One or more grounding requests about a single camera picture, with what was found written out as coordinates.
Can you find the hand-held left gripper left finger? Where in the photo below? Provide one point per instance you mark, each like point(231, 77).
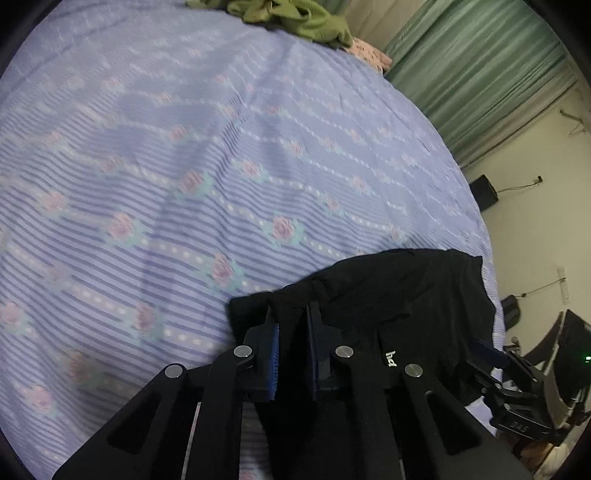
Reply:
point(272, 361)

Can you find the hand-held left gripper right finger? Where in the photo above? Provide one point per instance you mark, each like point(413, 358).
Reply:
point(316, 357)

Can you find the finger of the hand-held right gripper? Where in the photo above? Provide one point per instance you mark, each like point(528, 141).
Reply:
point(488, 382)
point(485, 350)

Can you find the black pants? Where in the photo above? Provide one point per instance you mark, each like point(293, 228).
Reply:
point(415, 295)

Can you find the person's right forearm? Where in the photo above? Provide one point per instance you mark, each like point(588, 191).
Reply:
point(538, 457)

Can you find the black speaker box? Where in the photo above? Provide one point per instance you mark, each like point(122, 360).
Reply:
point(483, 192)

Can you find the purple floral bed sheet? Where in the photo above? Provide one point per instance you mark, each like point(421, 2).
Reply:
point(207, 161)

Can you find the green curtain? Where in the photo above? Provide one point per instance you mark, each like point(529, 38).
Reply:
point(471, 69)

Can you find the pink floral pillow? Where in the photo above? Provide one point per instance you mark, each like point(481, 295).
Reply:
point(371, 53)

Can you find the green crumpled cloth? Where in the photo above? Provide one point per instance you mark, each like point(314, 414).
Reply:
point(295, 16)

